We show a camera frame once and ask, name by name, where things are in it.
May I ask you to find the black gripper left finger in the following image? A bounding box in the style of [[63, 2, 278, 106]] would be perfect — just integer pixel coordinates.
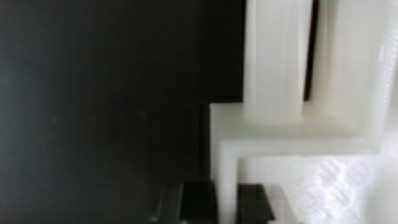
[[155, 181, 219, 224]]

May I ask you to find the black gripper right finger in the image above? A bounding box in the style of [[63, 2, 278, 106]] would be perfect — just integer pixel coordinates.
[[237, 184, 276, 224]]

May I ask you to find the white chair seat plate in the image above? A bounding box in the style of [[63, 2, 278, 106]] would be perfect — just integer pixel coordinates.
[[210, 0, 398, 224]]

